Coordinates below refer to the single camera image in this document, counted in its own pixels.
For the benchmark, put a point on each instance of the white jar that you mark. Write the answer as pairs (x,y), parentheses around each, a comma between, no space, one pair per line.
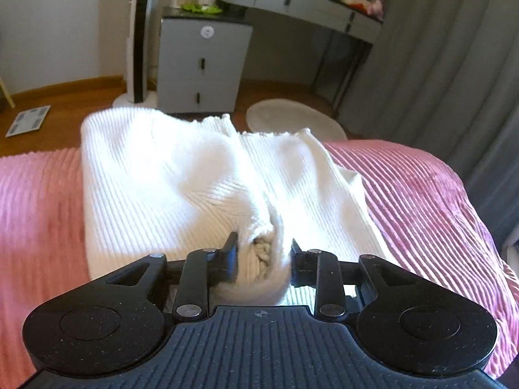
(182,0)

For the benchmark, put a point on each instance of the pink ribbed fleece blanket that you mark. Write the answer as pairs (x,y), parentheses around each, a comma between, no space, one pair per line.
(421,202)

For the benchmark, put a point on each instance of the round white rug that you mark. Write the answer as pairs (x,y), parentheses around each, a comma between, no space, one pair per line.
(292,119)

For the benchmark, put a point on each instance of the pink plush toy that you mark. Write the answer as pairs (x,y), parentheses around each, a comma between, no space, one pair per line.
(376,5)

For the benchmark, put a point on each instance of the grey curtain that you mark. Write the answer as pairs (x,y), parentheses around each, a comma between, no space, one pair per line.
(446,69)

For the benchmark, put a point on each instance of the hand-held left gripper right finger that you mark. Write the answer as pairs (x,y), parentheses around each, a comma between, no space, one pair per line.
(298,264)

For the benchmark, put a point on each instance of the white ribbed knit sweater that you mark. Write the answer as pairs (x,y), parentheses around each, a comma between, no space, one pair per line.
(170,194)

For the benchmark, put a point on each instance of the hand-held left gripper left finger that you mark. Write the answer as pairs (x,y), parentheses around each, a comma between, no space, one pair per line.
(229,260)

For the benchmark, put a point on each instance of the green tray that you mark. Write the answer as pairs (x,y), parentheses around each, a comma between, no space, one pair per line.
(201,8)

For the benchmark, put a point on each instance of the white tower fan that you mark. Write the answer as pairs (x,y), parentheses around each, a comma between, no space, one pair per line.
(136,48)

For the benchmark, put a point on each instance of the grey dressing table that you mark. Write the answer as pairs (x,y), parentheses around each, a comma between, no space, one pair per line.
(300,2)

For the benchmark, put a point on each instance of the grey drawer cabinet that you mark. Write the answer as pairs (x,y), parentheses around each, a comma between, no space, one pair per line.
(202,60)

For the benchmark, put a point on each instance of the grey bathroom scale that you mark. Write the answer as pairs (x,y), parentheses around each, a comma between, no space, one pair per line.
(29,120)

